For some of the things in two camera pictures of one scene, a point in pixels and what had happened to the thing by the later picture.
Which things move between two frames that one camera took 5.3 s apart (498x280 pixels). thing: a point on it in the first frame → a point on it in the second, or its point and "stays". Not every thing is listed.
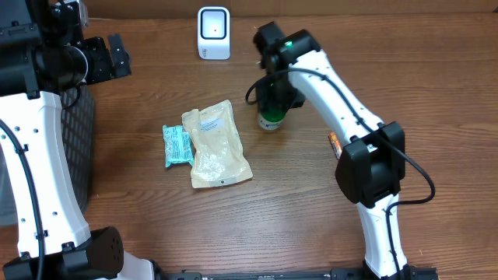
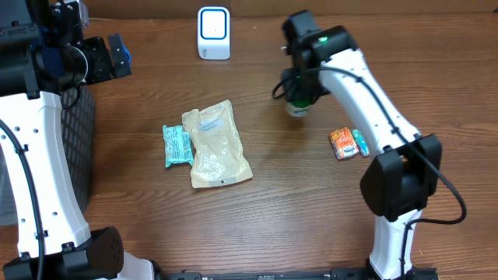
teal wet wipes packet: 178,145 stays
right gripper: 271,100 → 297,91
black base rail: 412,273 stays
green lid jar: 271,119 → 299,107
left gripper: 108,70 stays
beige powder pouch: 219,158 stays
